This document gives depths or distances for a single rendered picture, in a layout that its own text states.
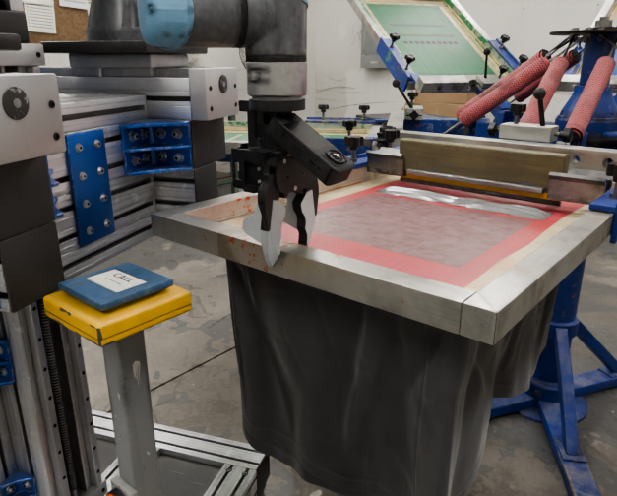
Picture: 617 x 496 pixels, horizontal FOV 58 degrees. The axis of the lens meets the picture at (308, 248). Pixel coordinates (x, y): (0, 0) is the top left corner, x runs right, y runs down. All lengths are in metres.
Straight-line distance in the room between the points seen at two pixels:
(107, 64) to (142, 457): 0.69
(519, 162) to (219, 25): 0.70
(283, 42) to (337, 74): 5.88
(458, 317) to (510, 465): 1.42
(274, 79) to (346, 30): 5.82
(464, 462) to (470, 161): 0.59
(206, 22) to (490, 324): 0.44
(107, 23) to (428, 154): 0.69
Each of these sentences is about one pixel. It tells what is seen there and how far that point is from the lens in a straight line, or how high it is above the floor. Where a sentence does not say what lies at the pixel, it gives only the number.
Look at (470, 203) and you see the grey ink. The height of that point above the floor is 0.96.
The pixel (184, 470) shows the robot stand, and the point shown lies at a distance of 1.59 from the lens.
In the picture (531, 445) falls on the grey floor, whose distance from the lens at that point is 2.11.
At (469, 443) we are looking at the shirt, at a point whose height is 0.67.
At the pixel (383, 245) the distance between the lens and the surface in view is 0.86.
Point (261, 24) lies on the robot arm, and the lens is 0.67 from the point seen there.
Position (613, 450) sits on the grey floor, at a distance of 2.20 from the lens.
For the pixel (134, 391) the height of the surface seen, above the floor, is 0.82.
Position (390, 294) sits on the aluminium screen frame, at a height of 0.97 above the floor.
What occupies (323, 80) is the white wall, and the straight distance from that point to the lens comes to 6.68.
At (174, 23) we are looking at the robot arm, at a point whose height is 1.27.
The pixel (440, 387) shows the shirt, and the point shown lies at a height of 0.82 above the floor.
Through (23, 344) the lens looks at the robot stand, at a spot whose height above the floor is 0.76.
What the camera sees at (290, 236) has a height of 0.95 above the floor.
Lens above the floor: 1.23
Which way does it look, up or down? 19 degrees down
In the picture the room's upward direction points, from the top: straight up
